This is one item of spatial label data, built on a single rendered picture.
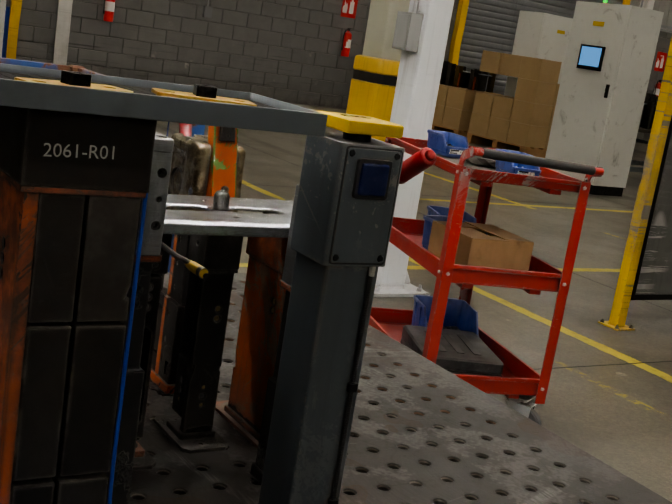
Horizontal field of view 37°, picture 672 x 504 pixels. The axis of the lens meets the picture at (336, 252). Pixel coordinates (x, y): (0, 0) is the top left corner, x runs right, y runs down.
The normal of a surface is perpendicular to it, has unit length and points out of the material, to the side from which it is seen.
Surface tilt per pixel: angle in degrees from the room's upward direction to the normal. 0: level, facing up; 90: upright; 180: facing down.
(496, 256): 90
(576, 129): 90
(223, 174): 78
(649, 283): 89
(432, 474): 0
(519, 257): 90
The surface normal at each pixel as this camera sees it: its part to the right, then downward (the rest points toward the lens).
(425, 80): 0.51, 0.25
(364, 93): -0.83, -0.01
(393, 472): 0.15, -0.97
